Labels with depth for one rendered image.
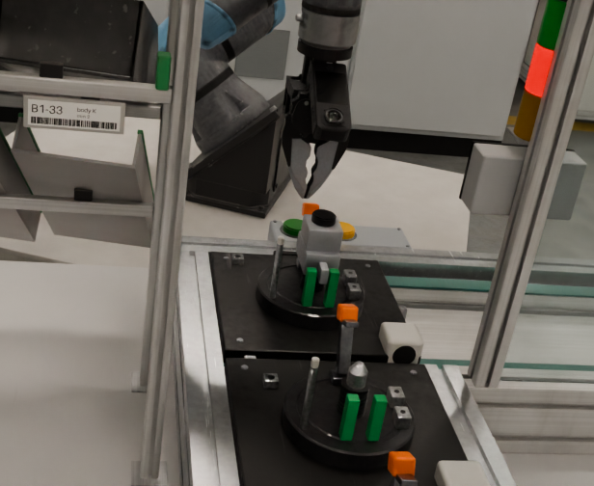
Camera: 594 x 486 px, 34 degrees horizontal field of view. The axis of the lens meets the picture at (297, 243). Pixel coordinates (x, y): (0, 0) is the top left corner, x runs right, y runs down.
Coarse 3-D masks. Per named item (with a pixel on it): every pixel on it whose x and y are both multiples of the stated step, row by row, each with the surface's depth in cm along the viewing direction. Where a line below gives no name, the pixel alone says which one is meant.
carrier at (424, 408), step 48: (240, 384) 106; (288, 384) 107; (336, 384) 104; (384, 384) 110; (432, 384) 111; (240, 432) 98; (288, 432) 98; (336, 432) 97; (384, 432) 98; (432, 432) 103; (240, 480) 94; (288, 480) 93; (336, 480) 94; (384, 480) 95; (432, 480) 96; (480, 480) 94
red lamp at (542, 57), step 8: (536, 48) 100; (544, 48) 99; (536, 56) 100; (544, 56) 99; (552, 56) 98; (536, 64) 100; (544, 64) 99; (528, 72) 101; (536, 72) 100; (544, 72) 99; (528, 80) 101; (536, 80) 100; (544, 80) 99; (528, 88) 101; (536, 88) 100
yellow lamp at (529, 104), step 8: (528, 96) 101; (536, 96) 100; (520, 104) 103; (528, 104) 101; (536, 104) 101; (520, 112) 103; (528, 112) 101; (536, 112) 101; (520, 120) 103; (528, 120) 102; (520, 128) 103; (528, 128) 102; (520, 136) 103; (528, 136) 102
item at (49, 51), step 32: (0, 0) 88; (32, 0) 88; (64, 0) 88; (96, 0) 88; (128, 0) 88; (0, 32) 88; (32, 32) 88; (64, 32) 88; (96, 32) 88; (128, 32) 88; (0, 64) 89; (32, 64) 88; (64, 64) 88; (96, 64) 88; (128, 64) 88
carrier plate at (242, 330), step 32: (224, 256) 131; (256, 256) 132; (288, 256) 134; (224, 288) 124; (384, 288) 130; (224, 320) 117; (256, 320) 118; (384, 320) 122; (224, 352) 112; (256, 352) 112; (288, 352) 113; (320, 352) 114; (352, 352) 115; (384, 352) 116
